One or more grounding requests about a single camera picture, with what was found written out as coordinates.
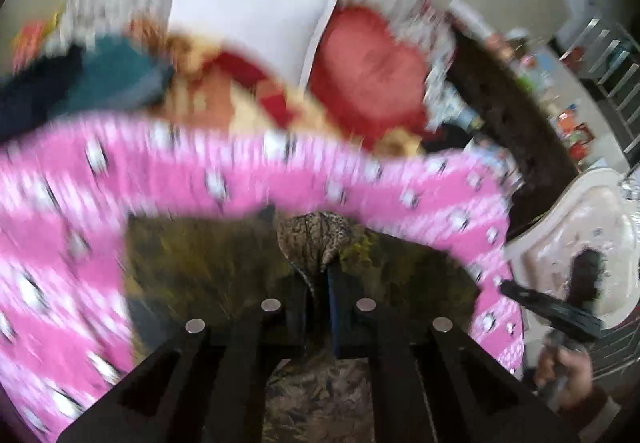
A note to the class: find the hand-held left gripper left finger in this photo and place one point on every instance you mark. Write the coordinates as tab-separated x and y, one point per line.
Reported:
299	313

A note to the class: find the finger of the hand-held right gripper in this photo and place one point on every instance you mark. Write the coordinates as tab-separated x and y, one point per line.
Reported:
525	297

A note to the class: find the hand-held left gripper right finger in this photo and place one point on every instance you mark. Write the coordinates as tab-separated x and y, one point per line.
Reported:
339	318

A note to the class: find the olive leopard print small garment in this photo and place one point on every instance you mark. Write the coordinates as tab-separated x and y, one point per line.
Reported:
210	263

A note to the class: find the person's right forearm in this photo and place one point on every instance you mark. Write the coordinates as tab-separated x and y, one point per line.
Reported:
597	415

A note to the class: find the person's right hand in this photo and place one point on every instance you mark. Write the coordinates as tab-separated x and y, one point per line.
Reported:
575	373

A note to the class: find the white ornate chair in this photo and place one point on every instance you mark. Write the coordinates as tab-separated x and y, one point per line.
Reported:
555	233

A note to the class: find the pink printed blanket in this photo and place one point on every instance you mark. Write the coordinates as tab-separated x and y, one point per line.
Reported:
200	193

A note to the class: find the dark brown headboard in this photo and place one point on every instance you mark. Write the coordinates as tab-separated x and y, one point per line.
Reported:
520	123

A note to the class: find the red and yellow cloth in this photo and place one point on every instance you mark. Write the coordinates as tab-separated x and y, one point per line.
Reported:
235	98

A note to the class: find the red heart pillow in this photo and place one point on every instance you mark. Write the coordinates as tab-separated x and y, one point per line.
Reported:
370	68

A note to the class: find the white metal rack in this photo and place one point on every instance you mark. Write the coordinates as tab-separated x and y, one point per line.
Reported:
610	58

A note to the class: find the teal cloth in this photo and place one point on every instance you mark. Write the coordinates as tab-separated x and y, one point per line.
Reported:
120	78

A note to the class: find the white pillow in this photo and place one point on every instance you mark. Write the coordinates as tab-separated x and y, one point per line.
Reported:
245	18

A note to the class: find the dark navy cloth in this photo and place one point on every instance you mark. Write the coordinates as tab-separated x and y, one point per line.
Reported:
35	98

